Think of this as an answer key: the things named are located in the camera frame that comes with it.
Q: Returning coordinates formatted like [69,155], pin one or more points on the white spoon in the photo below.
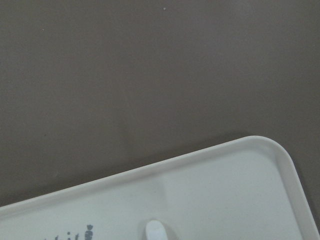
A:
[155,230]

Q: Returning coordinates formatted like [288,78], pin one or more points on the white rabbit tray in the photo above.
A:
[244,189]

